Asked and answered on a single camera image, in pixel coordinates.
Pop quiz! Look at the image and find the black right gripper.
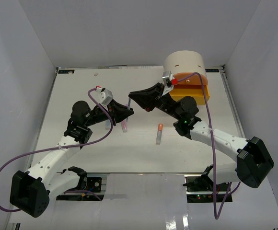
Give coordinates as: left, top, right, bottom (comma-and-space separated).
128, 83, 182, 121

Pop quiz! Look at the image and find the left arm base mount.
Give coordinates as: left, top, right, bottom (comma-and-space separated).
56, 177, 107, 201

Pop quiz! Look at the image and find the clear dark blue pen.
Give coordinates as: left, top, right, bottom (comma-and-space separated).
126, 98, 131, 121

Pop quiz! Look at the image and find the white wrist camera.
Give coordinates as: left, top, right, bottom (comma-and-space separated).
96, 86, 113, 106
162, 71, 178, 95

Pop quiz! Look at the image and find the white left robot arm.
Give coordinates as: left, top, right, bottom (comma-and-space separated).
10, 100, 134, 218

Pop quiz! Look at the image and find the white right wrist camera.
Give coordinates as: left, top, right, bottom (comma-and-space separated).
162, 71, 178, 95

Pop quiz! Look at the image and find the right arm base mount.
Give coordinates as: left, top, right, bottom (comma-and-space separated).
183, 165, 229, 203

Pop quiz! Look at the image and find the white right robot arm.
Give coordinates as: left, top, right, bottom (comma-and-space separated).
128, 83, 274, 191

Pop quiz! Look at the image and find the yellow drawer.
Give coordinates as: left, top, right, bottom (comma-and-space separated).
169, 84, 210, 105

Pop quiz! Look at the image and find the orange top drawer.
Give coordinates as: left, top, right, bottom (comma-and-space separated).
174, 72, 208, 85

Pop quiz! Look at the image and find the orange highlighter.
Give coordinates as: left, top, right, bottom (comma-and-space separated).
155, 123, 163, 145

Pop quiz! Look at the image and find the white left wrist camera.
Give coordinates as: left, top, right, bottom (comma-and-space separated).
96, 86, 113, 106

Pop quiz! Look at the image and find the pink highlighter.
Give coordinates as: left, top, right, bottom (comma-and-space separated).
121, 119, 127, 133

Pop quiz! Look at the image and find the round beige drawer cabinet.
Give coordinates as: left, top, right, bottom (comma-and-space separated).
163, 50, 206, 79

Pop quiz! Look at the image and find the blue highlighter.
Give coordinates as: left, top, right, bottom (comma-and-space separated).
105, 120, 111, 130

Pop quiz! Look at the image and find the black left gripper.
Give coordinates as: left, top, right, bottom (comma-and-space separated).
85, 99, 134, 127

